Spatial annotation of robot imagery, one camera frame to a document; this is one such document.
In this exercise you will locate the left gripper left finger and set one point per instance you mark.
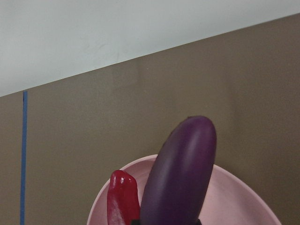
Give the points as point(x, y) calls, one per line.
point(135, 222)

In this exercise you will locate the red chili pepper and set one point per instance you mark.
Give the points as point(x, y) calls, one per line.
point(123, 206)

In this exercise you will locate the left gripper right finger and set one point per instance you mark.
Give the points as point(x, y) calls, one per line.
point(198, 222)

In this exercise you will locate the purple eggplant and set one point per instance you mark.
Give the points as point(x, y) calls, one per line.
point(178, 181)

